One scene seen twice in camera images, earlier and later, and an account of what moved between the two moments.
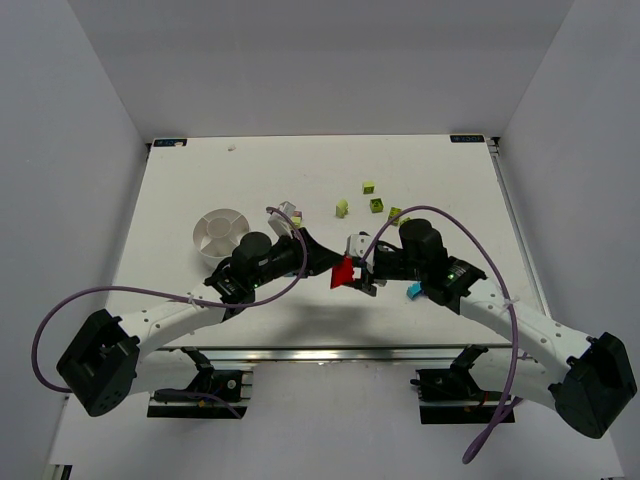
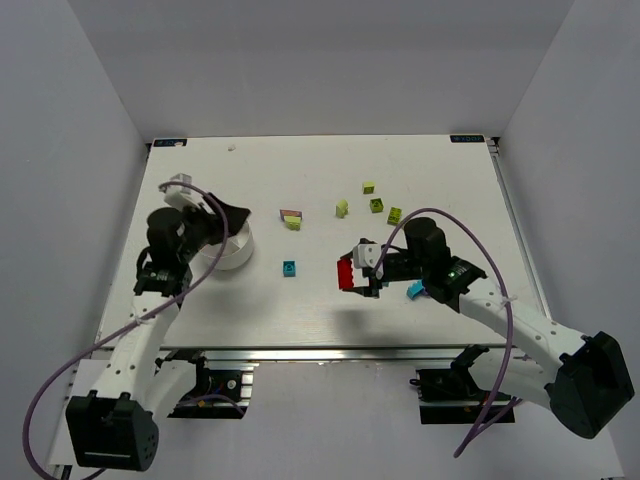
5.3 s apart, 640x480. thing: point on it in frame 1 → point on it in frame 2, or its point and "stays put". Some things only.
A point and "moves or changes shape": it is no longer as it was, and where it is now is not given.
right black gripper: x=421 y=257 stays put
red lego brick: x=342 y=273 moves or changes shape
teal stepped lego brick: x=414 y=289 stays put
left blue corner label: x=170 y=142 stays put
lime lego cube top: x=369 y=187 stays put
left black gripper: x=304 y=250 → x=209 y=220
